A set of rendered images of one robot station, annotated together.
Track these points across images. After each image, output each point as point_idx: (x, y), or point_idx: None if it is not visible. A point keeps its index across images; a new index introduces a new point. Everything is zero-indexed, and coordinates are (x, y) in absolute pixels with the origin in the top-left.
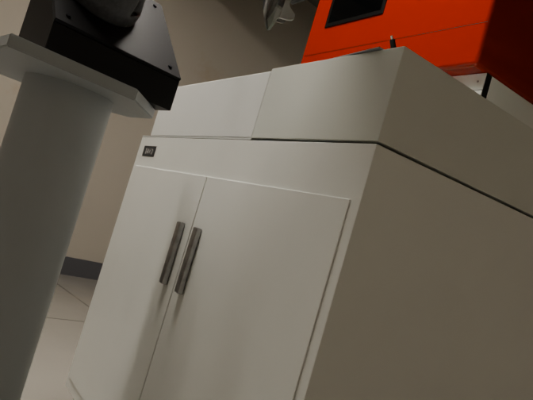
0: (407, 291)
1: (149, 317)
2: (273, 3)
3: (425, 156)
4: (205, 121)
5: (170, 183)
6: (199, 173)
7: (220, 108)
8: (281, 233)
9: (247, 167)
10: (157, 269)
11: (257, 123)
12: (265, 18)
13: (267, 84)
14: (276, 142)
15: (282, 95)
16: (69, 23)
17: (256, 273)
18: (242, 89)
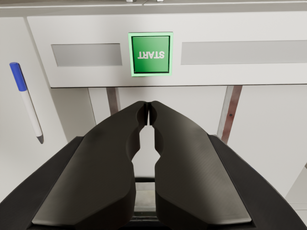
0: None
1: (166, 0)
2: (123, 142)
3: None
4: (196, 7)
5: (217, 2)
6: (163, 5)
7: (162, 9)
8: (19, 5)
9: (72, 7)
10: (177, 0)
11: (58, 10)
12: (157, 104)
13: (36, 14)
14: (21, 9)
15: (1, 13)
16: None
17: (48, 3)
18: (110, 12)
